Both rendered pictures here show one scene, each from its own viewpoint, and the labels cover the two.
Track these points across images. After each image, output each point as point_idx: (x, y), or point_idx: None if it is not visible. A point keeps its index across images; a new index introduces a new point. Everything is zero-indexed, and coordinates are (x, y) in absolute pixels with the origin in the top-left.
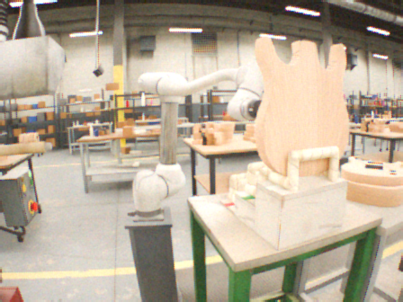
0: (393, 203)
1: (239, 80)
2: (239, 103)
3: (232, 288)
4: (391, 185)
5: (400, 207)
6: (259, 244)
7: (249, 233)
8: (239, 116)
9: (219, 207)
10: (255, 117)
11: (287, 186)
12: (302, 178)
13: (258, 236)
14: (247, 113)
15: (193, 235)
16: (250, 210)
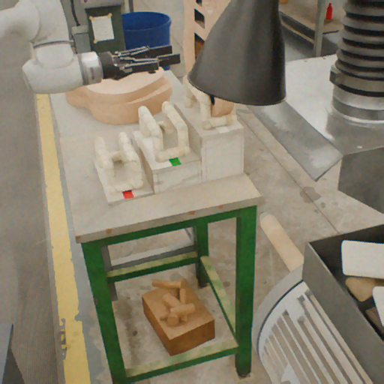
0: (169, 100)
1: (48, 29)
2: (76, 67)
3: (253, 224)
4: (163, 84)
5: (173, 100)
6: (229, 182)
7: (204, 186)
8: (76, 85)
9: (124, 205)
10: (112, 77)
11: (235, 120)
12: (196, 113)
13: (213, 181)
14: (101, 77)
15: (104, 271)
16: (192, 169)
